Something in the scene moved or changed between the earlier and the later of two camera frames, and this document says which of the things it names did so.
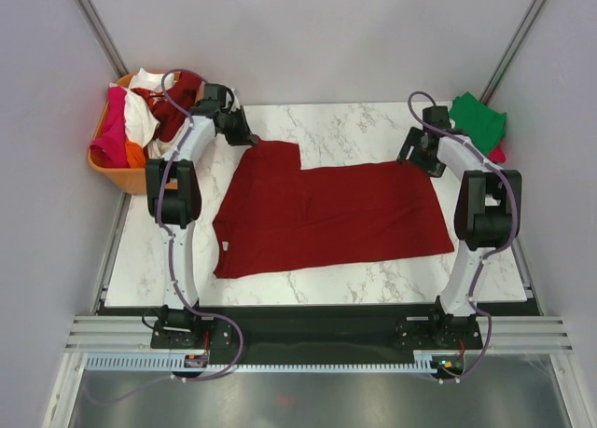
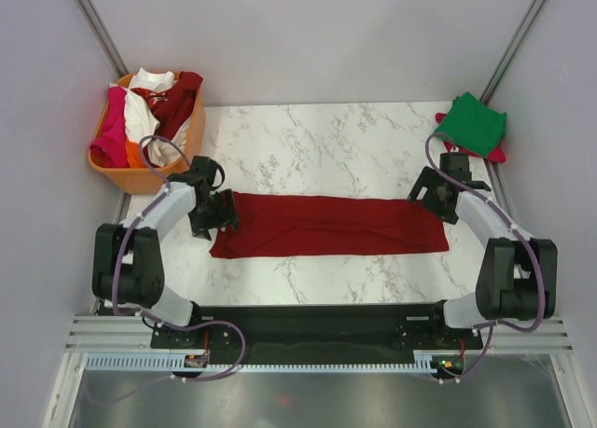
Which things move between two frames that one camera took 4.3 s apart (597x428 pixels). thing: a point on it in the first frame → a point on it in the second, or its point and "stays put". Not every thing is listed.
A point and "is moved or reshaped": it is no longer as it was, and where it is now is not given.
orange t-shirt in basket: [135, 156] stays put
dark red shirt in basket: [168, 119] stays put
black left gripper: [244, 136] → [200, 227]
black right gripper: [434, 168] → [429, 179]
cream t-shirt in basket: [159, 149] stays put
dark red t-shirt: [276, 215] is moved or reshaped
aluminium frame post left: [97, 27] stays put
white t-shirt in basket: [141, 125] stays put
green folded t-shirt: [482, 125] stays put
